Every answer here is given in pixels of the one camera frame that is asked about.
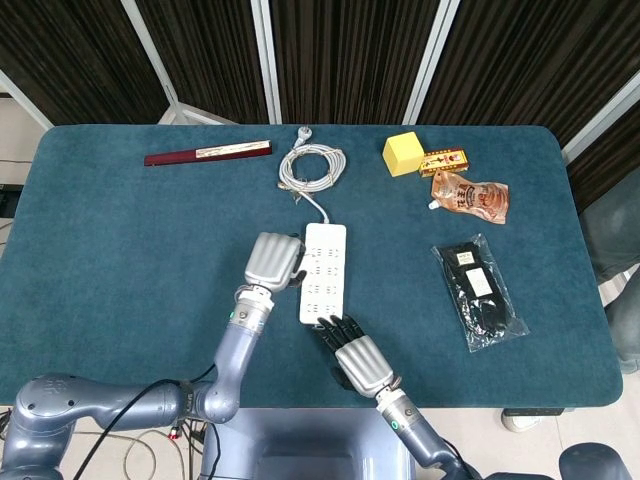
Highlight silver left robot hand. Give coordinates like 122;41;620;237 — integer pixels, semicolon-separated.
243;231;308;294

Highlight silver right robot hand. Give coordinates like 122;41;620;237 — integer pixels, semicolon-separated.
317;313;396;399

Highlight white power strip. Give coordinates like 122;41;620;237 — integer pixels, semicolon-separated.
298;223;348;325

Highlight blue-grey robot torso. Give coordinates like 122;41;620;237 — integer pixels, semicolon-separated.
199;407;416;480

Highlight dark red flat box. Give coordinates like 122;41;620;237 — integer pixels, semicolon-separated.
143;139;274;169

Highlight black socks in plastic bag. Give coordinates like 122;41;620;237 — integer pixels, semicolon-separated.
431;232;530;354

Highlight teal table cloth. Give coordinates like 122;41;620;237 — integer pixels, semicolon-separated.
0;123;624;409

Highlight yellow foam cube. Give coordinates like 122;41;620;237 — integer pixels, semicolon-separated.
382;131;425;179

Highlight black table base foot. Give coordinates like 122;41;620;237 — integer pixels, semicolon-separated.
504;407;566;419

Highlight yellow red small box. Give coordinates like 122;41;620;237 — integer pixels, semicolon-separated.
418;146;471;179

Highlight orange sauce pouch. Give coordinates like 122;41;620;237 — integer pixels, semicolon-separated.
427;169;510;226

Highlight dark slatted partition panel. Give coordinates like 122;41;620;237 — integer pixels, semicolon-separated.
269;0;441;125
419;0;640;151
134;0;274;124
0;0;169;126

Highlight coiled white power cable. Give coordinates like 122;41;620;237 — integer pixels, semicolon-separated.
276;125;347;226

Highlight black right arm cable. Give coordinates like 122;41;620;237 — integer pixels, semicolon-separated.
439;434;476;476

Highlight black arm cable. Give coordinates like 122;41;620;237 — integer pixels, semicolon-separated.
439;434;476;476
74;364;221;480

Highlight white partition frame post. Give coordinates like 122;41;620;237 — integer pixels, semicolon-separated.
402;0;461;125
119;0;241;126
249;0;282;125
0;67;54;129
562;69;640;162

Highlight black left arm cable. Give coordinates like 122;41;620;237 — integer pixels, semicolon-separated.
74;364;221;480

